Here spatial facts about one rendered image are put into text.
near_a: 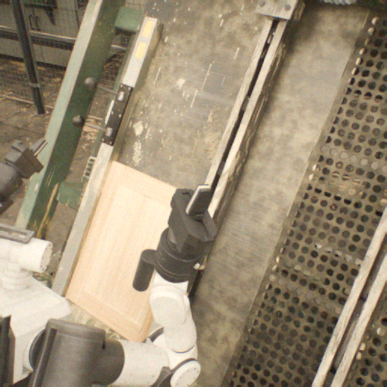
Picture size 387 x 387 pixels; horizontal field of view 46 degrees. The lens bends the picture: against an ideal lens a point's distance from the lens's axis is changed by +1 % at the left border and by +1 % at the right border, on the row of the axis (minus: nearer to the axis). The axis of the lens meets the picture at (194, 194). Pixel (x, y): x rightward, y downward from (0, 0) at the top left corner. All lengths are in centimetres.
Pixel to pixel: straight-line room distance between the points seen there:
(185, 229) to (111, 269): 76
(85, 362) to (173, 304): 19
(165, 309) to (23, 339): 27
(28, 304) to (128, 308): 52
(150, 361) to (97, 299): 54
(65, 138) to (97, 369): 95
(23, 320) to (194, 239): 39
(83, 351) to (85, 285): 68
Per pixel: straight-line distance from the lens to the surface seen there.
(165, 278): 87
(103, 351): 94
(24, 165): 144
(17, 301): 102
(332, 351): 116
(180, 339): 104
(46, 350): 97
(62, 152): 169
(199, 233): 77
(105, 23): 170
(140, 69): 150
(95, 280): 154
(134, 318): 146
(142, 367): 102
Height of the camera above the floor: 208
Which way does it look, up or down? 37 degrees down
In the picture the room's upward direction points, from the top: straight up
